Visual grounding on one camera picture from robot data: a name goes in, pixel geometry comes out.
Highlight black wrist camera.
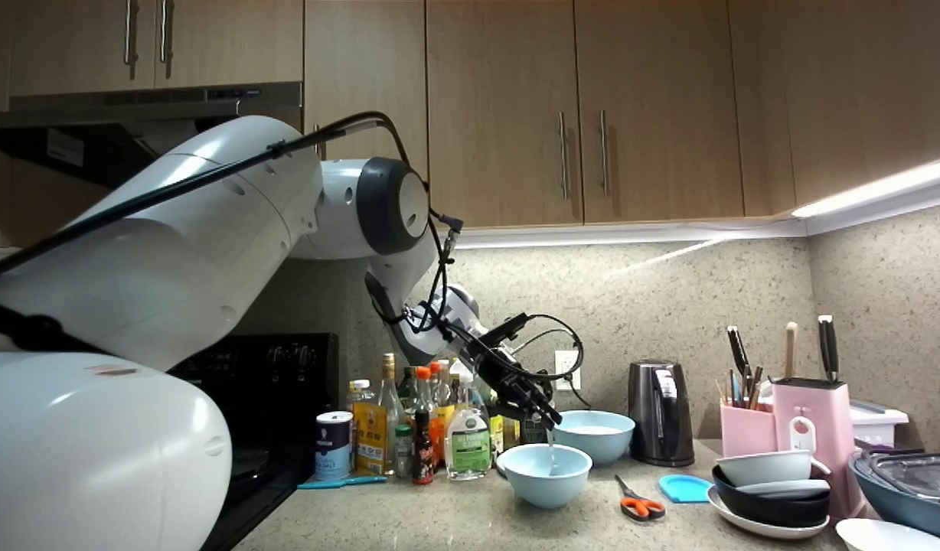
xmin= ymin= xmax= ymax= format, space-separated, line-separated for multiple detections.
xmin=482 ymin=312 xmax=534 ymax=347

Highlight white-capped clear bottle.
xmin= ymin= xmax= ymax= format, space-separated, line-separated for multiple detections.
xmin=346 ymin=373 xmax=377 ymax=410

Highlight grey-blue bowl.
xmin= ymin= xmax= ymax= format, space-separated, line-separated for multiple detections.
xmin=713 ymin=451 xmax=830 ymax=490

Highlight pink knife block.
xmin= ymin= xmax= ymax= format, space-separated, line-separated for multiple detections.
xmin=772 ymin=377 xmax=860 ymax=521

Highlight metal cabinet handle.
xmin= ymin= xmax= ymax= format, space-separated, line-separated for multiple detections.
xmin=553 ymin=109 xmax=580 ymax=201
xmin=593 ymin=106 xmax=617 ymax=200
xmin=119 ymin=0 xmax=140 ymax=80
xmin=157 ymin=0 xmax=177 ymax=80

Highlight white box appliance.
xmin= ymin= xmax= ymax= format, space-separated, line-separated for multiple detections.
xmin=849 ymin=397 xmax=913 ymax=453

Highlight dark blue-grey pan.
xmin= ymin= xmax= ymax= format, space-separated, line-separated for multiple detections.
xmin=849 ymin=445 xmax=940 ymax=545

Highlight orange-capped bottle red label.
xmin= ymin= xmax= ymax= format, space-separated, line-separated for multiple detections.
xmin=429 ymin=360 xmax=463 ymax=475

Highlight upper wooden cabinets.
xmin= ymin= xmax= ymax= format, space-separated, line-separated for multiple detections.
xmin=0 ymin=0 xmax=940 ymax=231

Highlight blue bowl with white filling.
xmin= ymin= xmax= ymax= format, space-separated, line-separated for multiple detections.
xmin=546 ymin=408 xmax=639 ymax=468

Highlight white wall outlet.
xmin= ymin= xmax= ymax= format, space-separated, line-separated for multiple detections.
xmin=552 ymin=347 xmax=586 ymax=395

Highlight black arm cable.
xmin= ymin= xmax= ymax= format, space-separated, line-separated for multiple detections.
xmin=0 ymin=109 xmax=432 ymax=355

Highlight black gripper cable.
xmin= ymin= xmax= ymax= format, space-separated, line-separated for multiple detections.
xmin=509 ymin=311 xmax=589 ymax=397

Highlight pink utensil holder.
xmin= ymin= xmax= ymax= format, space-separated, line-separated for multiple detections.
xmin=717 ymin=395 xmax=779 ymax=461

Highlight wooden-handled knife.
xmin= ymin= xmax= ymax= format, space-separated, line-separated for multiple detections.
xmin=783 ymin=319 xmax=802 ymax=382

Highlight clear spray bottle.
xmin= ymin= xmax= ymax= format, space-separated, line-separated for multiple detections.
xmin=443 ymin=369 xmax=495 ymax=483

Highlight small dark sauce bottle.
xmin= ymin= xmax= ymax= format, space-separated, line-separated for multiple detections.
xmin=411 ymin=408 xmax=436 ymax=487

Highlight teal flat mat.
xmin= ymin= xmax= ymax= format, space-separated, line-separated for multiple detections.
xmin=297 ymin=468 xmax=391 ymax=493

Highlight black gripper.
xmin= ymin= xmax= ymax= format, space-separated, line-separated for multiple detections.
xmin=450 ymin=322 xmax=567 ymax=429

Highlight black electric kettle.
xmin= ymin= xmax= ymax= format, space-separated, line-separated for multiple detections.
xmin=624 ymin=360 xmax=699 ymax=471

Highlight under-cabinet light strip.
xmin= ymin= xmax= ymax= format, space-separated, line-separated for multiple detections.
xmin=789 ymin=149 xmax=940 ymax=237
xmin=458 ymin=219 xmax=798 ymax=251

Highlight blue plastic lid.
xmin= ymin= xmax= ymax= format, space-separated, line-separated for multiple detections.
xmin=657 ymin=471 xmax=717 ymax=507

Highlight light blue bowl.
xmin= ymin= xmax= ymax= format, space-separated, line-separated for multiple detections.
xmin=494 ymin=438 xmax=593 ymax=512

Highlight green-capped jar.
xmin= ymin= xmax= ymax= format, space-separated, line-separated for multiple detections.
xmin=391 ymin=423 xmax=417 ymax=481

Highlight tall bottle with tan cap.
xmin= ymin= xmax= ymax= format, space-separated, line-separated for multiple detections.
xmin=377 ymin=349 xmax=400 ymax=415

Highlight orange-handled scissors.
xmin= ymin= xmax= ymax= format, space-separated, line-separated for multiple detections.
xmin=614 ymin=471 xmax=669 ymax=524

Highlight black-handled knife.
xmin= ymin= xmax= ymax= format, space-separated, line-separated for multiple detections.
xmin=726 ymin=322 xmax=759 ymax=403
xmin=816 ymin=312 xmax=841 ymax=387

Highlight black bowl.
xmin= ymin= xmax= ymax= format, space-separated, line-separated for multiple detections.
xmin=712 ymin=468 xmax=835 ymax=530

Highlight range hood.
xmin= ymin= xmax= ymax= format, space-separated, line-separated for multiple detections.
xmin=0 ymin=80 xmax=309 ymax=197

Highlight white-lidded salt canister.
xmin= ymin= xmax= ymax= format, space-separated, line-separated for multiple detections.
xmin=314 ymin=408 xmax=357 ymax=483

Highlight black kitchen appliance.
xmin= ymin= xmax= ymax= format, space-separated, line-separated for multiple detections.
xmin=172 ymin=330 xmax=343 ymax=551

